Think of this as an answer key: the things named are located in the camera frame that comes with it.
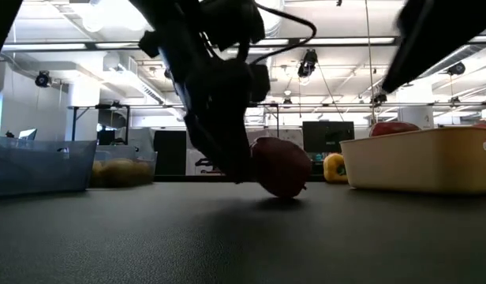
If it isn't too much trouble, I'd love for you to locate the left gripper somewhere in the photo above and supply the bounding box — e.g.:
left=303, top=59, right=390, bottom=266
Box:
left=183, top=58, right=260, bottom=185

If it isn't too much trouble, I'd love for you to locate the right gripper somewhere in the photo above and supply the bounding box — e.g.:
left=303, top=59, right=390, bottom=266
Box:
left=382, top=0, right=486, bottom=95

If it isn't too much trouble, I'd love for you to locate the round dark red fruit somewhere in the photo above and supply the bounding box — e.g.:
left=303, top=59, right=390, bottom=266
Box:
left=249, top=136, right=312, bottom=200

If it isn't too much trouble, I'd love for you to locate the dark red apple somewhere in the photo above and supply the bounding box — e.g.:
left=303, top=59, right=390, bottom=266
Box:
left=368, top=121, right=421, bottom=138

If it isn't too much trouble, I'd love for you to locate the yellow bell pepper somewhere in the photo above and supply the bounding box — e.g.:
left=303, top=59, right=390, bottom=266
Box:
left=323, top=152, right=349, bottom=184

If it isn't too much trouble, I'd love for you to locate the thin vertical pole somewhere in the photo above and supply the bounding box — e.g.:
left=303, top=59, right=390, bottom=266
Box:
left=363, top=0, right=376, bottom=125

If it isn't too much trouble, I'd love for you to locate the black cabinet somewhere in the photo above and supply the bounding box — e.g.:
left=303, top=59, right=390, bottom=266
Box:
left=152, top=129, right=188, bottom=177

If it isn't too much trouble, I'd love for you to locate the yellow lemon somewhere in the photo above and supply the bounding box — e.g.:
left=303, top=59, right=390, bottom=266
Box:
left=132, top=161, right=154, bottom=185
left=92, top=160, right=105, bottom=186
left=102, top=158, right=136, bottom=186

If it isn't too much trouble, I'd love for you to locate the black table mat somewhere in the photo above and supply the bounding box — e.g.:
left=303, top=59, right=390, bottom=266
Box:
left=0, top=180, right=486, bottom=284

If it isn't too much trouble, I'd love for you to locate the black monitor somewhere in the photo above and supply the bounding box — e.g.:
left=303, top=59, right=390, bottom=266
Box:
left=301, top=121, right=356, bottom=155

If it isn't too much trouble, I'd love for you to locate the yellow plastic basket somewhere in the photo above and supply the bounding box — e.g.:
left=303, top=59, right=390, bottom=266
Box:
left=339, top=125, right=486, bottom=195

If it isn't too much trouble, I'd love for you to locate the translucent grey plastic bin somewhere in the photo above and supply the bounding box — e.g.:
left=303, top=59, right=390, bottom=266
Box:
left=88, top=144, right=158, bottom=188
left=0, top=136, right=98, bottom=197

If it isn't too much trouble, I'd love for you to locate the white square pillar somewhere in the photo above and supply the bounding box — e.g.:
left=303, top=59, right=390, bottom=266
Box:
left=66, top=78, right=102, bottom=142

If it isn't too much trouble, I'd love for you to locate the long horizontal black rail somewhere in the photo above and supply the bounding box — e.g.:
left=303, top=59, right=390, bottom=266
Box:
left=128, top=101, right=486, bottom=110

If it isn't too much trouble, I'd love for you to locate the silver ceiling duct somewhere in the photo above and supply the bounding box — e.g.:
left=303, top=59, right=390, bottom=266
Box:
left=418, top=43, right=480, bottom=79

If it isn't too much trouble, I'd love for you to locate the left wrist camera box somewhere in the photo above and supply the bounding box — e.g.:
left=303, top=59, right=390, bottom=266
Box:
left=249, top=64, right=271, bottom=104

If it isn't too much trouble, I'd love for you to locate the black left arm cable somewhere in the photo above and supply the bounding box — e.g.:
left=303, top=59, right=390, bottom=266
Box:
left=250, top=2, right=318, bottom=66

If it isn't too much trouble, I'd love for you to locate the black metal table frame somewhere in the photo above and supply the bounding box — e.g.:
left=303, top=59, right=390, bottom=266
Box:
left=67, top=103, right=132, bottom=147

